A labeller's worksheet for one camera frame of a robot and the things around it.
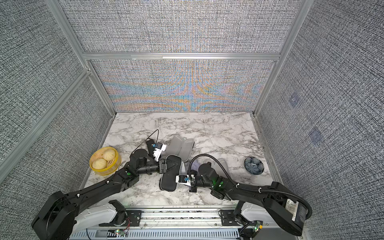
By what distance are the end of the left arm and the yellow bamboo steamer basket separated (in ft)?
1.07

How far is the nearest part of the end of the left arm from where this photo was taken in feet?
2.20

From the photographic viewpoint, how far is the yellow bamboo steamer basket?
2.86ft
